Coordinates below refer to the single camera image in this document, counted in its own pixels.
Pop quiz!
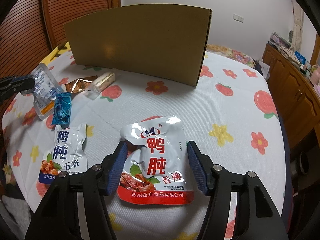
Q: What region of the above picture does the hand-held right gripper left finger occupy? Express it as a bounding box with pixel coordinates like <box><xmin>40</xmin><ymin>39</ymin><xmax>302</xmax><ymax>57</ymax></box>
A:
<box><xmin>24</xmin><ymin>141</ymin><xmax>129</xmax><ymax>240</ymax></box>

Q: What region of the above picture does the grey fluffy cloth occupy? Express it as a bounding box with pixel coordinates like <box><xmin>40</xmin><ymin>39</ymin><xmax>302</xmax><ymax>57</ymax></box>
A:
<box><xmin>0</xmin><ymin>195</ymin><xmax>32</xmax><ymax>230</ymax></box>

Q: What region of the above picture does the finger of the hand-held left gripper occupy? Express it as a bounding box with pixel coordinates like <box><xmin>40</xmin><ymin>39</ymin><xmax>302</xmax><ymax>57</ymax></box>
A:
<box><xmin>0</xmin><ymin>80</ymin><xmax>36</xmax><ymax>97</ymax></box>
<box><xmin>0</xmin><ymin>76</ymin><xmax>33</xmax><ymax>83</ymax></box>

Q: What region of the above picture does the patterned folded cloth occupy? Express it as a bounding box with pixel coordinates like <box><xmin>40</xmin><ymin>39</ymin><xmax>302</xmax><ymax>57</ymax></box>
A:
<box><xmin>285</xmin><ymin>51</ymin><xmax>304</xmax><ymax>64</ymax></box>

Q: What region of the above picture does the pink thermos jug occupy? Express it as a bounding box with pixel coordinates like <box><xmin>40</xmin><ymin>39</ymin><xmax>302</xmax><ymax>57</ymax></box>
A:
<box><xmin>310</xmin><ymin>65</ymin><xmax>320</xmax><ymax>85</ymax></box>

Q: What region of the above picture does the white blue-banded snack packet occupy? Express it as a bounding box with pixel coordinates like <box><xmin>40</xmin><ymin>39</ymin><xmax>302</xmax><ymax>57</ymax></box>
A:
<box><xmin>38</xmin><ymin>123</ymin><xmax>88</xmax><ymax>186</ymax></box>

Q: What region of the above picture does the purple folded cloth stack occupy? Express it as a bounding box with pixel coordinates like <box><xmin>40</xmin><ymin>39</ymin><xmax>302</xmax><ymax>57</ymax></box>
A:
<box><xmin>269</xmin><ymin>31</ymin><xmax>292</xmax><ymax>49</ymax></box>

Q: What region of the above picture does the blue box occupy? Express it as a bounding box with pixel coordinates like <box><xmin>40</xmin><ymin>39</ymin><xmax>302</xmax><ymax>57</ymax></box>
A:
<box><xmin>295</xmin><ymin>51</ymin><xmax>307</xmax><ymax>64</ymax></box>

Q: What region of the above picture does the grey trash bin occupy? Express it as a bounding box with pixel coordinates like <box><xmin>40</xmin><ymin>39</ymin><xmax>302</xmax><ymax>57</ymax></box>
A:
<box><xmin>290</xmin><ymin>151</ymin><xmax>310</xmax><ymax>175</ymax></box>

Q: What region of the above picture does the yellow plush toy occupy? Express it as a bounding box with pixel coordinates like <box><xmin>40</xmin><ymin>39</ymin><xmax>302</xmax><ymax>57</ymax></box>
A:
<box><xmin>41</xmin><ymin>41</ymin><xmax>72</xmax><ymax>63</ymax></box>

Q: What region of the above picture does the brown foil snack packet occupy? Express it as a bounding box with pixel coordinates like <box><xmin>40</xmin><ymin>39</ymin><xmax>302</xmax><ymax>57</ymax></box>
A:
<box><xmin>64</xmin><ymin>76</ymin><xmax>98</xmax><ymax>93</ymax></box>

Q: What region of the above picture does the white red-banded snack packet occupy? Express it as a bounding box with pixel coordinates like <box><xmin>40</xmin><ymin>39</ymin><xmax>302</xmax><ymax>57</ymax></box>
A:
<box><xmin>117</xmin><ymin>115</ymin><xmax>195</xmax><ymax>205</ymax></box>

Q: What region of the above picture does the blue candy wrapper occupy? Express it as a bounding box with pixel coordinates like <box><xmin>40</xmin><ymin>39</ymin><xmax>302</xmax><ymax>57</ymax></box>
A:
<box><xmin>51</xmin><ymin>92</ymin><xmax>72</xmax><ymax>126</ymax></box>

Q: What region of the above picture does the cream patterned curtain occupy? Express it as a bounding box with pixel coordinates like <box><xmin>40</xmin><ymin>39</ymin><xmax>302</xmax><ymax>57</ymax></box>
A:
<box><xmin>291</xmin><ymin>1</ymin><xmax>304</xmax><ymax>52</ymax></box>

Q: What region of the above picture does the strawberry flower printed sheet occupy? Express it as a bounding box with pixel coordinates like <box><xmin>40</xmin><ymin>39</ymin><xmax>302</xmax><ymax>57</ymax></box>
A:
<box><xmin>1</xmin><ymin>47</ymin><xmax>287</xmax><ymax>240</ymax></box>

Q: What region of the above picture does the white paper bag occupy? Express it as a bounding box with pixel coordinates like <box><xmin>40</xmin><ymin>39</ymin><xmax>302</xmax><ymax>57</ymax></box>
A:
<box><xmin>257</xmin><ymin>60</ymin><xmax>271</xmax><ymax>78</ymax></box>

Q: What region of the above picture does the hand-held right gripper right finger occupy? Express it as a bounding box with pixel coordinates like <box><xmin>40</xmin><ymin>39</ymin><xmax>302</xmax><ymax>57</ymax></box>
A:
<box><xmin>187</xmin><ymin>140</ymin><xmax>288</xmax><ymax>240</ymax></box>

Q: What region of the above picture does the orange-edged clear snack packet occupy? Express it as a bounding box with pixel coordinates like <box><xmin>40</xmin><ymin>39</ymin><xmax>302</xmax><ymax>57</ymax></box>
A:
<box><xmin>21</xmin><ymin>63</ymin><xmax>64</xmax><ymax>120</ymax></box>

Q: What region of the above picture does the wooden louvred wardrobe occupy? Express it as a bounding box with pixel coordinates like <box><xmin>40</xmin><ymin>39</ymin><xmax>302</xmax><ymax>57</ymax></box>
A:
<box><xmin>0</xmin><ymin>0</ymin><xmax>122</xmax><ymax>113</ymax></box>

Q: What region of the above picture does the brown cardboard box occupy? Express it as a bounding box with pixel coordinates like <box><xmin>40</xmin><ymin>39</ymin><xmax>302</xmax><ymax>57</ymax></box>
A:
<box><xmin>62</xmin><ymin>4</ymin><xmax>213</xmax><ymax>88</ymax></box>

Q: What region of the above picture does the wooden sideboard cabinet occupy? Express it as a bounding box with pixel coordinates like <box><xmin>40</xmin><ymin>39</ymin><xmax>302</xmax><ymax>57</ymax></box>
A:
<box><xmin>261</xmin><ymin>42</ymin><xmax>320</xmax><ymax>155</ymax></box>

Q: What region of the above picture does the clear-wrapped cracker packet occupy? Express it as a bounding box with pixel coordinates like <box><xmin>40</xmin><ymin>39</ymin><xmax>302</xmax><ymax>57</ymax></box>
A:
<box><xmin>85</xmin><ymin>72</ymin><xmax>116</xmax><ymax>100</ymax></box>

